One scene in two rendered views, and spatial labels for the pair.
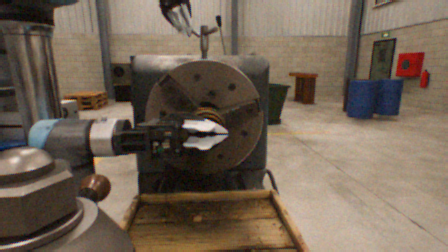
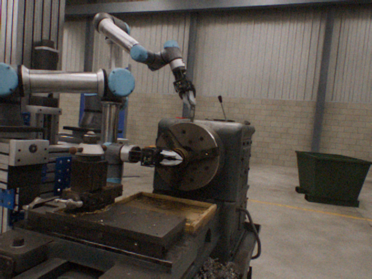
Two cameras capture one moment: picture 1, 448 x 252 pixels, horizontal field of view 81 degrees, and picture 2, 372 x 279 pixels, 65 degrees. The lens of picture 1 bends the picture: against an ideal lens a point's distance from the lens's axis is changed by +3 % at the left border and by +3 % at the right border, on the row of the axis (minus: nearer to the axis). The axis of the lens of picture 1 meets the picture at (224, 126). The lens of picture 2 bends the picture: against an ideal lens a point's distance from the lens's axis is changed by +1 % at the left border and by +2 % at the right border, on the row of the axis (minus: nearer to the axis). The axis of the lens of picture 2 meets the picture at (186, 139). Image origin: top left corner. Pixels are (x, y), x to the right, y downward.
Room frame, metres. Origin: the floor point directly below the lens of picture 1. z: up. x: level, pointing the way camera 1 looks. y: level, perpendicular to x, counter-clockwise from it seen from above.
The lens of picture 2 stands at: (-0.52, -0.49, 1.23)
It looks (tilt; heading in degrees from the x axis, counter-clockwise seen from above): 3 degrees down; 24
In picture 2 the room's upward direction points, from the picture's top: 5 degrees clockwise
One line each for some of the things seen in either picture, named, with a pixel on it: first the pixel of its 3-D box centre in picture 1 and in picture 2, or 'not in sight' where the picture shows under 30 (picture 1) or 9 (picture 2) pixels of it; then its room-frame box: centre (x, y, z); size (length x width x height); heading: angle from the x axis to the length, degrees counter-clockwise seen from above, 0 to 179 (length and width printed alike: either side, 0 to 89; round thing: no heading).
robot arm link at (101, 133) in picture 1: (110, 135); (130, 153); (0.49, 0.22, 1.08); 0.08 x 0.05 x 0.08; 4
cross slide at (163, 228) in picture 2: not in sight; (103, 219); (0.11, 0.02, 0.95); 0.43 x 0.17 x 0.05; 95
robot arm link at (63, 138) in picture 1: (68, 139); (114, 152); (0.49, 0.30, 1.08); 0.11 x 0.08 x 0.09; 94
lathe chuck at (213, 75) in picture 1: (205, 116); (188, 155); (0.72, 0.05, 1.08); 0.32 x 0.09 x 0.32; 95
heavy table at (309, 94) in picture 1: (301, 87); not in sight; (9.32, -2.77, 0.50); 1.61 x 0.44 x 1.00; 6
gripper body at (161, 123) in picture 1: (151, 137); (146, 156); (0.49, 0.14, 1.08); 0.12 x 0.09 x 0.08; 94
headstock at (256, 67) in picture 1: (200, 103); (207, 153); (1.12, 0.10, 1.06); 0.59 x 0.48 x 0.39; 5
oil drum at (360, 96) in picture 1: (361, 98); not in sight; (6.37, -3.37, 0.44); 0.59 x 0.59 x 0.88
